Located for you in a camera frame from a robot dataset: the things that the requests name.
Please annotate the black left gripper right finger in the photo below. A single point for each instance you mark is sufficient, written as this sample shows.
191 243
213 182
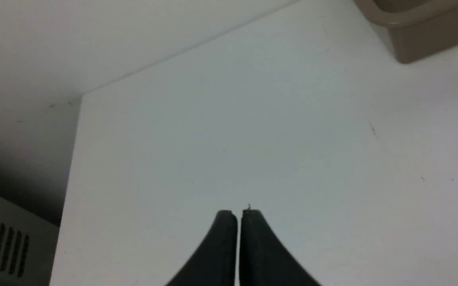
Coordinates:
263 259

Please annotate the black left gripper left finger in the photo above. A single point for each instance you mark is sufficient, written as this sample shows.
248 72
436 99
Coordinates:
214 261

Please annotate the white vented appliance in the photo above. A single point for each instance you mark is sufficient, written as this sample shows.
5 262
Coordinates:
27 247

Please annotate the brown plastic bin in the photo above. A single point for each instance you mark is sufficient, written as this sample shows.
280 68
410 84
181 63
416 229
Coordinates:
413 29

